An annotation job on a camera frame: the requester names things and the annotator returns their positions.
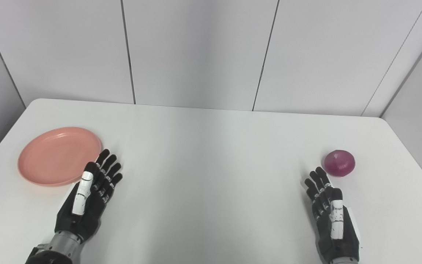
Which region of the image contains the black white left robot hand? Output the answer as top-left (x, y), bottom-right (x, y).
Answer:
top-left (55, 148), bottom-right (124, 243)

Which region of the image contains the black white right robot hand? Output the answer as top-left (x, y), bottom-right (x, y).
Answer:
top-left (304, 167), bottom-right (361, 263)

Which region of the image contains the pink round plate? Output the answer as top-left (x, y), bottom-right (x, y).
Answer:
top-left (18, 127), bottom-right (103, 187)

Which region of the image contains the purple red onion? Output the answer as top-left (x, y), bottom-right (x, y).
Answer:
top-left (324, 150), bottom-right (356, 177)

